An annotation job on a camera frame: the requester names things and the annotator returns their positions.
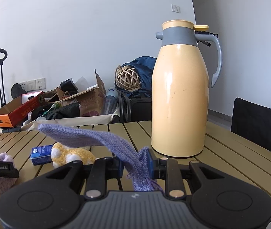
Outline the open brown cardboard box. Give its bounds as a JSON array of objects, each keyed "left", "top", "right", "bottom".
[{"left": 56, "top": 70, "right": 106, "bottom": 117}]

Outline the lavender fluffy plush cloth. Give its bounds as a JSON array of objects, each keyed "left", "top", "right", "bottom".
[{"left": 0, "top": 152, "right": 17, "bottom": 194}]

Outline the lavender woven drawstring pouch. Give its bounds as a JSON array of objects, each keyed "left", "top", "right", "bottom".
[{"left": 38, "top": 124, "right": 162, "bottom": 191}]

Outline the dark blue bag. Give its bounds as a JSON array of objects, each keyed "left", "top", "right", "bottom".
[{"left": 114, "top": 56, "right": 157, "bottom": 98}]

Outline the grey water bottle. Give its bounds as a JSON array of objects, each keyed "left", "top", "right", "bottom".
[{"left": 101, "top": 87, "right": 118, "bottom": 115}]

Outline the white wall socket strip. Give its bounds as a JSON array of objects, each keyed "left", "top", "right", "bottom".
[{"left": 20, "top": 77, "right": 45, "bottom": 92}]

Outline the black chair back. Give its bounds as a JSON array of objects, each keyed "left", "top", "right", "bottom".
[{"left": 231, "top": 98, "right": 271, "bottom": 152}]

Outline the black suitcase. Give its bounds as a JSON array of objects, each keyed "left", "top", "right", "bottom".
[{"left": 118, "top": 92, "right": 152, "bottom": 123}]

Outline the cream yellow thermos jug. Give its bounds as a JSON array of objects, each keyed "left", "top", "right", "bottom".
[{"left": 151, "top": 20, "right": 222, "bottom": 158}]

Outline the black trolley handle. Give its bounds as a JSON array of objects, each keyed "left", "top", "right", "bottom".
[{"left": 0, "top": 48, "right": 8, "bottom": 107}]

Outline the small blue card box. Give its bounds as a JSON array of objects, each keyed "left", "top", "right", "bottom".
[{"left": 30, "top": 145, "right": 53, "bottom": 165}]

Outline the woven rattan ball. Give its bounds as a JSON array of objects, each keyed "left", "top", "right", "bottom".
[{"left": 115, "top": 65, "right": 141, "bottom": 92}]

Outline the orange shoe box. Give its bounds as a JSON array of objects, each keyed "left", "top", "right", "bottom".
[{"left": 0, "top": 92, "right": 45, "bottom": 128}]

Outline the white alpaca plush toy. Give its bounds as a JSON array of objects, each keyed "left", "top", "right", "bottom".
[{"left": 51, "top": 142, "right": 96, "bottom": 168}]

